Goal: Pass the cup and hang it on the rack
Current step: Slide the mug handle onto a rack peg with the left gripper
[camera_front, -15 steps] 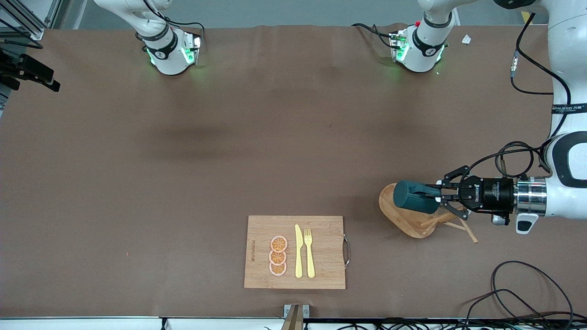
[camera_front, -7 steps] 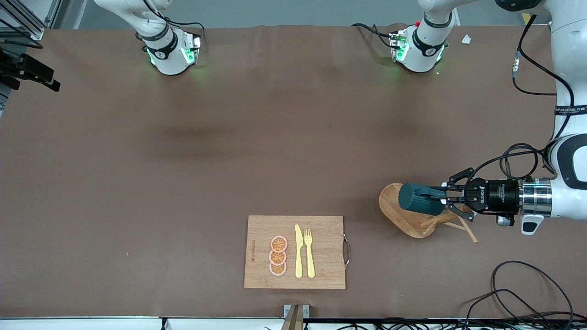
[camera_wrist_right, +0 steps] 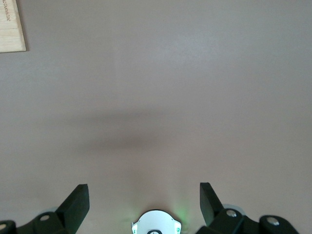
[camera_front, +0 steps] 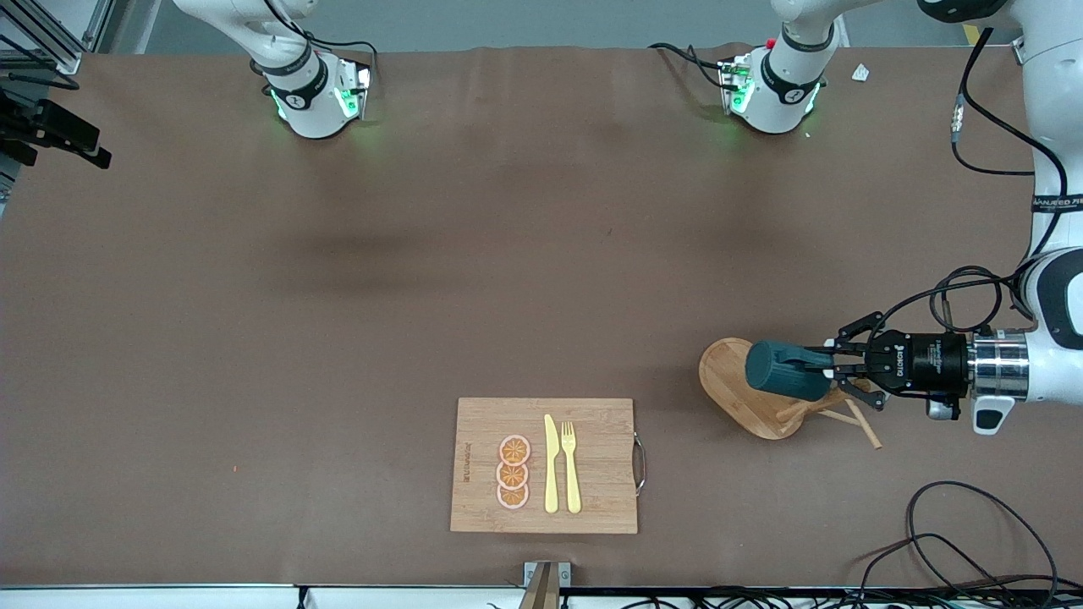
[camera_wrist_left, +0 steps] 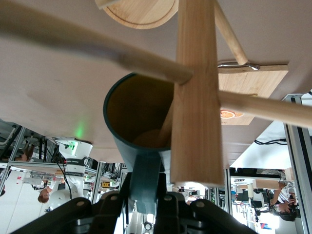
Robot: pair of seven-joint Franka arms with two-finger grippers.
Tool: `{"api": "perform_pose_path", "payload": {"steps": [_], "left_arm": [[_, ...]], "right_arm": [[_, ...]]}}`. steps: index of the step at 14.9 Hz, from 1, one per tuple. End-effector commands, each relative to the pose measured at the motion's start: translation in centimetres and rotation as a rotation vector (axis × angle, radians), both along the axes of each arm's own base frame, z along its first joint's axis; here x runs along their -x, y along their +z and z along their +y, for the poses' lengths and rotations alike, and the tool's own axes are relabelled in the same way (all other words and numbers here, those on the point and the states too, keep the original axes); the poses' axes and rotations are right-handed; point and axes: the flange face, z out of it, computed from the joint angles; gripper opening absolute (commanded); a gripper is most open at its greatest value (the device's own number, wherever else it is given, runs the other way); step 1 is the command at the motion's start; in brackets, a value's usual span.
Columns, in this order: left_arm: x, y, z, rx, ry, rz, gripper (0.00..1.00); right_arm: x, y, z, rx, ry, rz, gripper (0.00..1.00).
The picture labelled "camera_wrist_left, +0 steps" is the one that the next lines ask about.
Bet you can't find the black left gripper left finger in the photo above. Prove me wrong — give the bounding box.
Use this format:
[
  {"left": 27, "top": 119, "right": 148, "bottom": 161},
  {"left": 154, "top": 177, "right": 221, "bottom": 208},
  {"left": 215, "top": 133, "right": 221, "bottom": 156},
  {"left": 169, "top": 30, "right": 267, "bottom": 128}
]
[{"left": 9, "top": 172, "right": 137, "bottom": 234}]

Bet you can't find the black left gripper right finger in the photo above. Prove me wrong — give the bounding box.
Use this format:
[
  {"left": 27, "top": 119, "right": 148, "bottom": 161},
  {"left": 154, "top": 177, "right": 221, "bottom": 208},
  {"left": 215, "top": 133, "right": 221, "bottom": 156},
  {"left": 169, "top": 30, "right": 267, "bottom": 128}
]
[{"left": 152, "top": 170, "right": 259, "bottom": 234}]

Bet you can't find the dark green mug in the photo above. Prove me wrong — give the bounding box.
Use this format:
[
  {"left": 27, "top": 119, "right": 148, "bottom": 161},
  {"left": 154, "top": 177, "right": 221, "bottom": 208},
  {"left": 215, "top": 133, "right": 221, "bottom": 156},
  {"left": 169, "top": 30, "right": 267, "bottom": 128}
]
[{"left": 103, "top": 72, "right": 176, "bottom": 215}]

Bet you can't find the wooden mug rack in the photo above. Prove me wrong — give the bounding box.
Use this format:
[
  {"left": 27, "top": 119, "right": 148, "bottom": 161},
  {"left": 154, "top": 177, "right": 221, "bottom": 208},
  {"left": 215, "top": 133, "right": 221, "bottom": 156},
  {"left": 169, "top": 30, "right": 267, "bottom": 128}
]
[{"left": 0, "top": 0, "right": 312, "bottom": 188}]

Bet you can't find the standing person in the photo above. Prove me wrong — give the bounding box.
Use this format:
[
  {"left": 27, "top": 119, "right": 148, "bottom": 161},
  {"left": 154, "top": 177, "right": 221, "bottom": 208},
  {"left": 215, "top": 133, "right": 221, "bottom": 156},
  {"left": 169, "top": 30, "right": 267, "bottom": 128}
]
[
  {"left": 273, "top": 181, "right": 302, "bottom": 221},
  {"left": 38, "top": 179, "right": 66, "bottom": 203}
]

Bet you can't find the cardboard box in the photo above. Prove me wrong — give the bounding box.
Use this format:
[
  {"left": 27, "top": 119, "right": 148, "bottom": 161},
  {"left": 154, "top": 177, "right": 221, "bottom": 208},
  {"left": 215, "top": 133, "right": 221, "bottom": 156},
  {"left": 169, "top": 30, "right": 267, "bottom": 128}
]
[{"left": 253, "top": 179, "right": 281, "bottom": 190}]

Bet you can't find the brown table cover mat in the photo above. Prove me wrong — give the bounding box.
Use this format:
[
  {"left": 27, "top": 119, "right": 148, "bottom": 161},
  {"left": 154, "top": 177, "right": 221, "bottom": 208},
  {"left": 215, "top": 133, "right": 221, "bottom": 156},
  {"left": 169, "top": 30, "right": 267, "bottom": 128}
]
[{"left": 0, "top": 0, "right": 312, "bottom": 169}]

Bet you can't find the wooden cutting board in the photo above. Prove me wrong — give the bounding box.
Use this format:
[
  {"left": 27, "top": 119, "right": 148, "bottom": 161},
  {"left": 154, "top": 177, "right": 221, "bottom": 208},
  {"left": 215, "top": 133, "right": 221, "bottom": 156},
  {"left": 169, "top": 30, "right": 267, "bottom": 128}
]
[{"left": 216, "top": 59, "right": 290, "bottom": 126}]

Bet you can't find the aluminium frame post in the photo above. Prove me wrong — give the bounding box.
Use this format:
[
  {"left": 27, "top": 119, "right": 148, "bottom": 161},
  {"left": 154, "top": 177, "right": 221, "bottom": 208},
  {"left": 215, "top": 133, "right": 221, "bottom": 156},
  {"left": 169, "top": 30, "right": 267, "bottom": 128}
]
[{"left": 280, "top": 94, "right": 312, "bottom": 234}]

